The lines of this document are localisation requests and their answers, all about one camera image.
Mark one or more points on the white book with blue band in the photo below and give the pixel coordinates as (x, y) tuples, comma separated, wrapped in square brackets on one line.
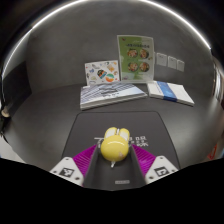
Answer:
[(182, 95)]

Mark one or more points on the group of white wall plates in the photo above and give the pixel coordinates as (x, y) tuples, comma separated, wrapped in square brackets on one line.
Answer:
[(170, 62)]

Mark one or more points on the green upright menu sign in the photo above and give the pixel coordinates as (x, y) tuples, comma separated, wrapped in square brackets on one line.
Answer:
[(135, 56)]

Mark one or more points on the white card with colourful stickers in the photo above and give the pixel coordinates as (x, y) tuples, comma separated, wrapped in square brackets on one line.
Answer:
[(100, 73)]

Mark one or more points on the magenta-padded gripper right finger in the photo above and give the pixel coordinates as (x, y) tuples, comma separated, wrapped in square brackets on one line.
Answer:
[(160, 168)]

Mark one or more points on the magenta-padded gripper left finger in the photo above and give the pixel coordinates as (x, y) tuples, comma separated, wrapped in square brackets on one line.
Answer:
[(68, 170)]

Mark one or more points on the blue striped book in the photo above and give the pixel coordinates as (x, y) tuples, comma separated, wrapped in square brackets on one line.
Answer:
[(106, 95)]

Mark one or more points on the white ceiling light strip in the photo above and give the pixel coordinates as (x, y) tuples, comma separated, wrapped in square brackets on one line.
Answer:
[(31, 28)]

